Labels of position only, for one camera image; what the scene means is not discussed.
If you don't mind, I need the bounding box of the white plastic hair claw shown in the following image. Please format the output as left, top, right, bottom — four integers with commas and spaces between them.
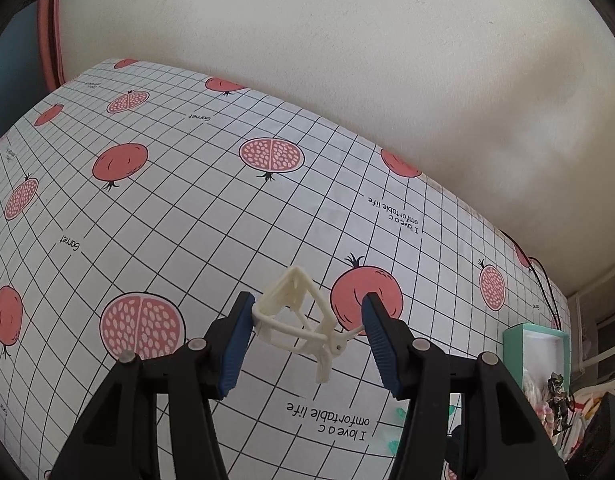
252, 266, 364, 384

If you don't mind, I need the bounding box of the green sticky man toy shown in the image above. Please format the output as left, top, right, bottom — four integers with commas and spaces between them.
383, 403, 461, 456

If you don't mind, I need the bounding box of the teal white shallow box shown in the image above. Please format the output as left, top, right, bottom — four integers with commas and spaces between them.
503, 323, 571, 403

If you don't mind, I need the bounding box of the cream lace cloth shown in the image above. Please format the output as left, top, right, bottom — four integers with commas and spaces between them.
522, 368, 548, 420

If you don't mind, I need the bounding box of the pomegranate grid tablecloth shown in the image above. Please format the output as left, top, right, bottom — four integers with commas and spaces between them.
0, 58, 571, 479

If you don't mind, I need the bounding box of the black gold snack packet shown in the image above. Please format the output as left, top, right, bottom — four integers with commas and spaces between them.
547, 372, 574, 436

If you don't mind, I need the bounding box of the black cable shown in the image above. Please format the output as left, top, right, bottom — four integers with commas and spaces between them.
511, 238, 563, 331

